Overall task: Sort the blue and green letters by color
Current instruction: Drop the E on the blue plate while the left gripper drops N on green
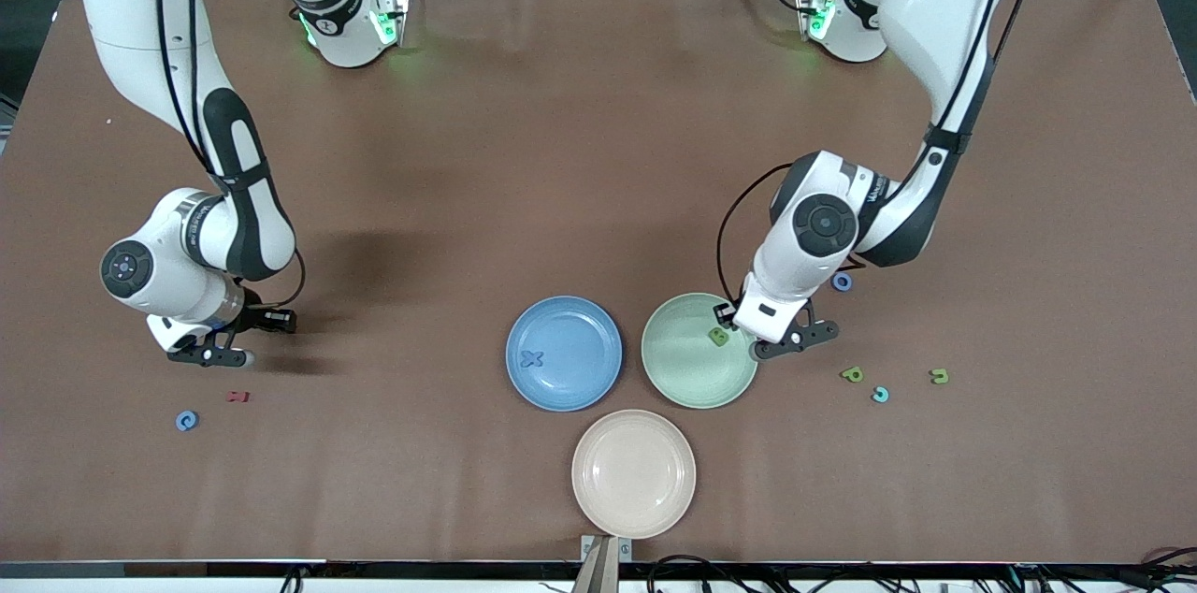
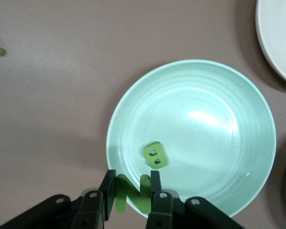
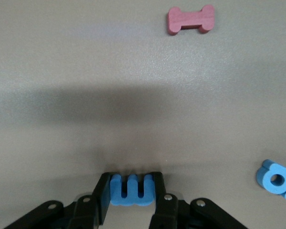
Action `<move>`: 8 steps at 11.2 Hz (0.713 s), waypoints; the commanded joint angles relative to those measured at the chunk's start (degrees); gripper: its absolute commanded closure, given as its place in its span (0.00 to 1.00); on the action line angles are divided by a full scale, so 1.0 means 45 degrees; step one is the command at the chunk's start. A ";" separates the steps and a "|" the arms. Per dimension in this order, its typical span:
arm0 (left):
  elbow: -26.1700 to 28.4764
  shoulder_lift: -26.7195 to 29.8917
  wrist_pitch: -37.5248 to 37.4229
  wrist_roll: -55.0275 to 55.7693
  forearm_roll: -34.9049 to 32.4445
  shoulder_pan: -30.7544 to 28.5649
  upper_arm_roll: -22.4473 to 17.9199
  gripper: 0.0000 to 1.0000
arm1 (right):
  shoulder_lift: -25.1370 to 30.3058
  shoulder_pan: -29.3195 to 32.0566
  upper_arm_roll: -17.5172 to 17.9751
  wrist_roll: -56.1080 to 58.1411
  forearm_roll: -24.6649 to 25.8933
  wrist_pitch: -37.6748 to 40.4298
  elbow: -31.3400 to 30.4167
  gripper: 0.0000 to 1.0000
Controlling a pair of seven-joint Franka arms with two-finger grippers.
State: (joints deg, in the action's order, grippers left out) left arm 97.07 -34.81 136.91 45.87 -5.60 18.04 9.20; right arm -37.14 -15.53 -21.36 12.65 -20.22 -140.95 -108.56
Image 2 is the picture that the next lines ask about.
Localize light green plate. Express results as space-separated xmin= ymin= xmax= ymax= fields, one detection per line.
xmin=106 ymin=59 xmax=277 ymax=218

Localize beige plate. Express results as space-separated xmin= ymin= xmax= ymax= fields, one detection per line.
xmin=255 ymin=0 xmax=286 ymax=88

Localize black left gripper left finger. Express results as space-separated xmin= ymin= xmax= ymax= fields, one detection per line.
xmin=0 ymin=169 xmax=117 ymax=229

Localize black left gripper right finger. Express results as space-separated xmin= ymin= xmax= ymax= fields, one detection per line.
xmin=145 ymin=170 xmax=244 ymax=229

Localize green letter B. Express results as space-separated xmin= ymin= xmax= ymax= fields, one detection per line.
xmin=142 ymin=141 xmax=170 ymax=170

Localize brown table cover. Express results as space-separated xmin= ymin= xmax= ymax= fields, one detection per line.
xmin=0 ymin=0 xmax=286 ymax=229

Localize green letter N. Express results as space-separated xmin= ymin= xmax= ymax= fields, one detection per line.
xmin=114 ymin=174 xmax=151 ymax=214

